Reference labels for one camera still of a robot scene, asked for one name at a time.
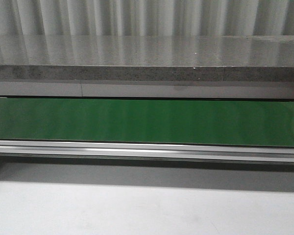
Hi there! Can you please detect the green conveyor belt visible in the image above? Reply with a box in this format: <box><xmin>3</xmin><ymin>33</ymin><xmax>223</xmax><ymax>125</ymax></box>
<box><xmin>0</xmin><ymin>97</ymin><xmax>294</xmax><ymax>165</ymax></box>

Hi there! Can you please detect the white curtain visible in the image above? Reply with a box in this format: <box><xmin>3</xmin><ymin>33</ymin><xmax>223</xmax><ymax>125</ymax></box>
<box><xmin>0</xmin><ymin>0</ymin><xmax>294</xmax><ymax>36</ymax></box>

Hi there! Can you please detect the grey granite counter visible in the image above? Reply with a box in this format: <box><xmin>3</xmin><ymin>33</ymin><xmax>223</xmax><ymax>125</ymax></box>
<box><xmin>0</xmin><ymin>34</ymin><xmax>294</xmax><ymax>99</ymax></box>

